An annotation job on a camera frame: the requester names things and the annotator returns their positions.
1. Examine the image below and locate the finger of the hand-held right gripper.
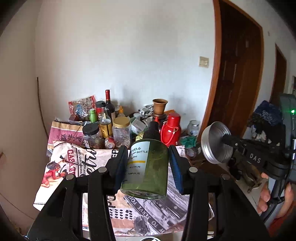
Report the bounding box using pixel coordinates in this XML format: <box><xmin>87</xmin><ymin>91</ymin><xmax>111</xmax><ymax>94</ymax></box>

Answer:
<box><xmin>222</xmin><ymin>134</ymin><xmax>246</xmax><ymax>152</ymax></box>
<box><xmin>228</xmin><ymin>152</ymin><xmax>242</xmax><ymax>183</ymax></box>

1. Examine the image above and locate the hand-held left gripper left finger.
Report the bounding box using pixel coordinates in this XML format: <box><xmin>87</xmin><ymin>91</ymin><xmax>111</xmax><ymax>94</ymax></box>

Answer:
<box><xmin>28</xmin><ymin>146</ymin><xmax>128</xmax><ymax>241</ymax></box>

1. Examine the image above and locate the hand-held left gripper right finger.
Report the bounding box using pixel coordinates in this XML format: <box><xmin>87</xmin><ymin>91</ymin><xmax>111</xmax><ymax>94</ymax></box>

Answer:
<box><xmin>169</xmin><ymin>146</ymin><xmax>270</xmax><ymax>241</ymax></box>

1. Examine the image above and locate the round metal lid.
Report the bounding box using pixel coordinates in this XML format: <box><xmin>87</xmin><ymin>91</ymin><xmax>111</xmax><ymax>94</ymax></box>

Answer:
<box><xmin>201</xmin><ymin>121</ymin><xmax>233</xmax><ymax>164</ymax></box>

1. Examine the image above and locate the green spray bottle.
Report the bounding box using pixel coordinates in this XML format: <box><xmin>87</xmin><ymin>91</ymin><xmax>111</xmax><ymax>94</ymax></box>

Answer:
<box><xmin>120</xmin><ymin>120</ymin><xmax>169</xmax><ymax>200</ymax></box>

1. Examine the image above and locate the person's right hand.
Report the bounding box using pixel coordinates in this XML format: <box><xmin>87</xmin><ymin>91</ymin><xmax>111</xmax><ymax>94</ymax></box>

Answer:
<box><xmin>256</xmin><ymin>172</ymin><xmax>296</xmax><ymax>215</ymax></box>

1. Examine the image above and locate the lying metal lid jar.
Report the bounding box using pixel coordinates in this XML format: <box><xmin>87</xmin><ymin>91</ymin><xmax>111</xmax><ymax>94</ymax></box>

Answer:
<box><xmin>185</xmin><ymin>146</ymin><xmax>201</xmax><ymax>158</ymax></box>

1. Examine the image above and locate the black clothes pile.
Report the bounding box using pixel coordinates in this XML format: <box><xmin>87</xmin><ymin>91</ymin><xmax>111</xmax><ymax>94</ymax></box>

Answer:
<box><xmin>248</xmin><ymin>123</ymin><xmax>285</xmax><ymax>149</ymax></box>

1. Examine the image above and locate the gold-lid clear plastic jar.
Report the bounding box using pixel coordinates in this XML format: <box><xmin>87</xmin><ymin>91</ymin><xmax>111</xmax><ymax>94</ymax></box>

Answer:
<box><xmin>112</xmin><ymin>117</ymin><xmax>132</xmax><ymax>148</ymax></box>

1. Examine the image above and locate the green net bag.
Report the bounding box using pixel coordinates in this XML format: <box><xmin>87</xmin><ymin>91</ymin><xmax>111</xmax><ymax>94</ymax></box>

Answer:
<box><xmin>180</xmin><ymin>136</ymin><xmax>197</xmax><ymax>147</ymax></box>

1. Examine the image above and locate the black lid jar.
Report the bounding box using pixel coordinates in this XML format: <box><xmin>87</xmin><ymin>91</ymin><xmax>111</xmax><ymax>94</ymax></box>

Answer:
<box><xmin>83</xmin><ymin>123</ymin><xmax>104</xmax><ymax>149</ymax></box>

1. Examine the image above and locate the red thermos flask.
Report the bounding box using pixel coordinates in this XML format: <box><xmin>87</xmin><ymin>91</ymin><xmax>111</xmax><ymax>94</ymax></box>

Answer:
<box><xmin>160</xmin><ymin>113</ymin><xmax>181</xmax><ymax>146</ymax></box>

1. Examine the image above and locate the yellow labelled liquor bottle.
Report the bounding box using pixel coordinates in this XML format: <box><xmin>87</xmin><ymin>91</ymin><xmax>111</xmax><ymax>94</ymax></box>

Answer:
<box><xmin>100</xmin><ymin>113</ymin><xmax>114</xmax><ymax>139</ymax></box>

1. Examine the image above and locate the clear glass jar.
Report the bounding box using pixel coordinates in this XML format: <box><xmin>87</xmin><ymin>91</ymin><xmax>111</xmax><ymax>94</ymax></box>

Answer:
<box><xmin>187</xmin><ymin>120</ymin><xmax>200</xmax><ymax>137</ymax></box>

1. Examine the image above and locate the blue lace cloth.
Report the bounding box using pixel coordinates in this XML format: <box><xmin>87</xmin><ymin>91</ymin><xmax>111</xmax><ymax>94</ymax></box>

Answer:
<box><xmin>250</xmin><ymin>100</ymin><xmax>284</xmax><ymax>127</ymax></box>

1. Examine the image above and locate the white green carton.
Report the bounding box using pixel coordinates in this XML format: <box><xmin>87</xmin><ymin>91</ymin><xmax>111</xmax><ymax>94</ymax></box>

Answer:
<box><xmin>130</xmin><ymin>117</ymin><xmax>147</xmax><ymax>132</ymax></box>

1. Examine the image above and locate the printed tablecloth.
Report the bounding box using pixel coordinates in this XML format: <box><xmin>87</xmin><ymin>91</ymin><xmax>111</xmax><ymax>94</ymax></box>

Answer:
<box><xmin>33</xmin><ymin>140</ymin><xmax>214</xmax><ymax>237</ymax></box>

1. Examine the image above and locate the silver foil bag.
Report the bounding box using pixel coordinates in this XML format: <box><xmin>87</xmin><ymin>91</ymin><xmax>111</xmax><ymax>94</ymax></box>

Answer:
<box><xmin>139</xmin><ymin>104</ymin><xmax>155</xmax><ymax>118</ymax></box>

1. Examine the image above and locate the dark wine bottle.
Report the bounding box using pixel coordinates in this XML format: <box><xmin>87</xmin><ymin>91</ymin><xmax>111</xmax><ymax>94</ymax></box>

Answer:
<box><xmin>105</xmin><ymin>90</ymin><xmax>115</xmax><ymax>126</ymax></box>

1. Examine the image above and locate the pink woven sack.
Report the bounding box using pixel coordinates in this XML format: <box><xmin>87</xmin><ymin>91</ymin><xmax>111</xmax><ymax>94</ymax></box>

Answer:
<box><xmin>47</xmin><ymin>120</ymin><xmax>85</xmax><ymax>151</ymax></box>

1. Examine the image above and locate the brown clay vase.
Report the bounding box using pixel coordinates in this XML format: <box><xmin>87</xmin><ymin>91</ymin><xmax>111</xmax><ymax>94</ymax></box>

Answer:
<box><xmin>151</xmin><ymin>98</ymin><xmax>168</xmax><ymax>117</ymax></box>

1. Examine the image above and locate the clear red snack bag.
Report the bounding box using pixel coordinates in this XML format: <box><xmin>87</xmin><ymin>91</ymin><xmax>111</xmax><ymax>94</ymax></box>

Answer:
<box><xmin>68</xmin><ymin>95</ymin><xmax>96</xmax><ymax>121</ymax></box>

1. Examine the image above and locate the narrow brown wooden door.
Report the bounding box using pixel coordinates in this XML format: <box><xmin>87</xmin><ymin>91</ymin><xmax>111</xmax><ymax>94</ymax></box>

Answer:
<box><xmin>269</xmin><ymin>43</ymin><xmax>287</xmax><ymax>105</ymax></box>

